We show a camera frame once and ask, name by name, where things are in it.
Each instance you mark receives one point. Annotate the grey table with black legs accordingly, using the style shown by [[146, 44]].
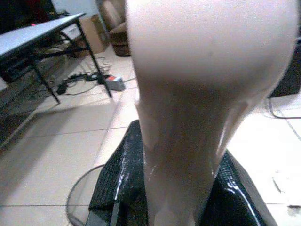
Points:
[[26, 37]]

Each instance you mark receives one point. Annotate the black power adapter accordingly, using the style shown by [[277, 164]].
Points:
[[61, 88]]

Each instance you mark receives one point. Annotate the grey power strip red switch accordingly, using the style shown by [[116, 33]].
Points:
[[115, 83]]

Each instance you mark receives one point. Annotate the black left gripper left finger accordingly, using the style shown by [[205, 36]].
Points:
[[117, 179]]

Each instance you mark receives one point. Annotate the brown cardboard box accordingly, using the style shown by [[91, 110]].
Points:
[[94, 35]]

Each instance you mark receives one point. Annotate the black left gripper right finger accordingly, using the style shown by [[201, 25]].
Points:
[[232, 202]]

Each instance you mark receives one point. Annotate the black box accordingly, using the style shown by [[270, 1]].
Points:
[[288, 75]]

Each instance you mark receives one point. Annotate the black power strip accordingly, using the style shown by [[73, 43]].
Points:
[[82, 77]]

